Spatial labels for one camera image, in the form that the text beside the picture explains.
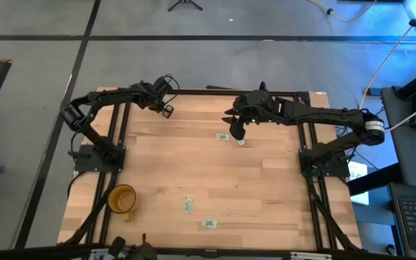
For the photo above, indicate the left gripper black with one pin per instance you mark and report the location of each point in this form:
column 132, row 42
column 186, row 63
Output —
column 152, row 94

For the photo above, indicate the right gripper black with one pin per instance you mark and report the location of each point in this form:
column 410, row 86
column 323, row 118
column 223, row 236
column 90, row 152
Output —
column 256, row 106

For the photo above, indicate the green stevia packet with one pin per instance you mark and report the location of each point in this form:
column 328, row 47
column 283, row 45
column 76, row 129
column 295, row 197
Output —
column 187, row 205
column 222, row 137
column 209, row 223
column 241, row 143

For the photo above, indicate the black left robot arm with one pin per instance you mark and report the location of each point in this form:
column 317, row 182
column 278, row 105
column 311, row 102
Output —
column 103, row 95

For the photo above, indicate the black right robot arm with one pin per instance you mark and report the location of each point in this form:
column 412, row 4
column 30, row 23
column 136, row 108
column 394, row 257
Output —
column 323, row 115

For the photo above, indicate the black table edge clamp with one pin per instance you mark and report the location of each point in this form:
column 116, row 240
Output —
column 263, row 86

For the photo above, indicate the yellow ceramic mug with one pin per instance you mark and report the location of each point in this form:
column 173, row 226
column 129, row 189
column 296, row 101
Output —
column 121, row 198

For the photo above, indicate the black tripod stand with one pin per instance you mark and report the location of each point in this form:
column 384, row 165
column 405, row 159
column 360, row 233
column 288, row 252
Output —
column 184, row 3

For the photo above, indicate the white paper with green print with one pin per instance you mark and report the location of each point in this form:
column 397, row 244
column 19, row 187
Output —
column 359, row 169

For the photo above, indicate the grey power strip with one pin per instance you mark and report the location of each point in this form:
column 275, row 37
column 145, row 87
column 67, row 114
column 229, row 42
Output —
column 373, row 91

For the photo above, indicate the black device with knob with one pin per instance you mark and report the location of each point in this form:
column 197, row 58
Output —
column 135, row 251

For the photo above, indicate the black stand beam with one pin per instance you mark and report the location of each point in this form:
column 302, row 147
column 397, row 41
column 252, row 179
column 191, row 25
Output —
column 377, row 177

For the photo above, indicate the grey side desk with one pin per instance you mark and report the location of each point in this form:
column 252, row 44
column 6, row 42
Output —
column 415, row 162

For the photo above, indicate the black aluminium crossbar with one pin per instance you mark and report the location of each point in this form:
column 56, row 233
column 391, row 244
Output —
column 31, row 252

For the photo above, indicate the black aluminium table frame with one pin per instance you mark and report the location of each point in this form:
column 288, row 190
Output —
column 211, row 92

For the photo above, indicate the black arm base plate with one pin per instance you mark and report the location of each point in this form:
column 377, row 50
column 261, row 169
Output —
column 85, row 166
column 332, row 170

